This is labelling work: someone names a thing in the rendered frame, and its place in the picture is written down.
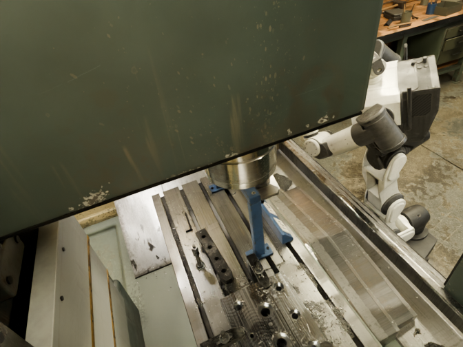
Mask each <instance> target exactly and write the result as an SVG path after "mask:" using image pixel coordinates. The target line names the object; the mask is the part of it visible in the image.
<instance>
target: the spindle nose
mask: <svg viewBox="0 0 463 347"><path fill-rule="evenodd" d="M276 162H277V145H273V146H271V147H267V148H265V149H261V150H259V151H255V152H253V153H251V154H247V155H245V156H241V157H239V158H236V159H233V160H230V161H227V162H224V163H222V164H219V165H216V166H213V167H210V168H208V169H204V172H205V175H206V176H207V178H208V180H209V181H210V182H212V183H213V184H215V185H216V186H219V187H222V188H225V189H248V188H251V187H255V186H257V185H259V184H261V183H263V182H264V181H266V180H267V179H269V178H270V177H271V176H272V174H273V173H274V171H275V169H276Z"/></svg>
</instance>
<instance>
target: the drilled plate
mask: <svg viewBox="0 0 463 347"><path fill-rule="evenodd" d="M269 281H270V283H271V284H270V285H272V286H273V287H272V289H271V287H269V290H270V291H269V292H268V293H266V292H267V291H265V292H263V291H264V290H265V289H263V288H262V286H261V285H260V284H259V282H256V283H255V284H252V285H250V286H248V287H246V288H243V289H241V290H239V291H237V292H235V293H232V294H231V295H228V296H226V297H224V298H222V299H220V303H221V306H222V308H223V311H224V313H225V316H226V318H227V321H228V323H229V326H230V328H235V327H238V328H243V327H242V326H244V328H245V330H246V331H245V330H244V329H243V330H244V332H245V335H244V337H243V338H242V339H241V340H240V341H237V342H236V343H237V345H238V347H272V346H273V347H278V344H280V343H283V344H285V345H286V347H320V344H319V342H321V343H322V342H324V341H327V340H326V338H325V336H324V335H323V334H322V332H321V330H320V329H319V327H318V325H317V324H316V322H315V321H314V319H313V317H312V316H311V314H310V313H309V311H308V310H307V308H306V306H305V305H304V304H303V302H302V300H301V299H300V297H299V296H298V294H297V292H296V291H295V289H294V288H293V286H292V285H291V283H290V281H289V280H288V278H287V276H286V275H285V274H284V272H283V271H281V272H279V273H276V274H274V275H272V276H270V277H269ZM271 281H272V282H271ZM273 282H275V284H274V283H273ZM272 283H273V284H272ZM283 283H284V284H283ZM259 288H260V289H259ZM261 288H262V289H261ZM267 289H268V288H267ZM258 291H260V292H258ZM280 291H281V292H282V291H283V292H282V293H281V292H280ZM277 292H279V293H280V294H278V293H277ZM261 293H262V296H261ZM258 295H259V296H258ZM273 297H274V298H273ZM236 300H238V301H236ZM240 301H244V303H243V302H240ZM263 301H264V302H263ZM261 302H262V303H261ZM272 302H273V303H272ZM269 303H270V304H269ZM271 303H272V305H271ZM243 304H244V305H243ZM272 307H273V308H272ZM242 309H243V310H242ZM298 309H299V310H298ZM283 311H284V312H283ZM264 313H268V314H269V316H268V317H264V316H263V314H264ZM271 315H272V316H271ZM301 316H302V317H301ZM294 322H296V323H294ZM307 325H308V327H307ZM303 327H304V328H303ZM281 329H282V330H283V331H286V334H285V332H283V331H282V330H281ZM301 329H302V330H301ZM277 330H278V331H279V332H278V333H277V334H276V331H277ZM309 330H310V332H309ZM280 331H281V332H280ZM287 333H288V335H287ZM272 335H273V336H274V338H273V337H272ZM290 336H291V339H290ZM272 338H273V340H272ZM302 338H304V339H302ZM311 338H312V339H313V338H314V340H312V341H311V340H310V339H311ZM301 339H302V341H301ZM316 339H317V340H318V342H316V341H317V340H316ZM260 341H263V342H261V343H260V344H258V343H259V342H260ZM293 341H294V342H295V343H294V342H293ZM292 342H293V343H292ZM307 342H309V344H308V343H307ZM269 343H270V344H269ZM306 343H307V344H306ZM293 345H294V346H293Z"/></svg>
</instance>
